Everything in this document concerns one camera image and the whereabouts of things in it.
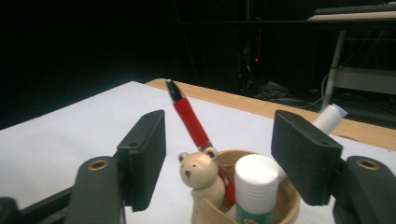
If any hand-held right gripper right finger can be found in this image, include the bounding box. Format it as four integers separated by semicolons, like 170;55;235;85
270;108;344;207

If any dark computer equipment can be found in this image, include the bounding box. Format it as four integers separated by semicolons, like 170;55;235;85
237;13;265;95

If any tangle of floor cables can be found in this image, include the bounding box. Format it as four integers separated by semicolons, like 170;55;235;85
247;79;325;105

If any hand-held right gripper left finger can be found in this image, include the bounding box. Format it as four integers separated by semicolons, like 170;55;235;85
116;108;167;213

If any white desk top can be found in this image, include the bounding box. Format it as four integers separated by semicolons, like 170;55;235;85
307;10;396;22

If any white and green glue stick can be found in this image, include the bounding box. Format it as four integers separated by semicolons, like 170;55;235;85
233;153;280;224

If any white metal desk frame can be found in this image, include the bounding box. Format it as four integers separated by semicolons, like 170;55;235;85
319;30;396;112

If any black keyboard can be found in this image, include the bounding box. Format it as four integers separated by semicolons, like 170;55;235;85
313;1;396;16

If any beige bear pen holder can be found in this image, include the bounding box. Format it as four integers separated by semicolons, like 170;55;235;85
177;147;302;224

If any white table mat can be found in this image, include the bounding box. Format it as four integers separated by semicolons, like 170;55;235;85
0;80;396;224

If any red and black pen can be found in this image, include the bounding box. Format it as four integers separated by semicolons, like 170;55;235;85
164;78;238;207

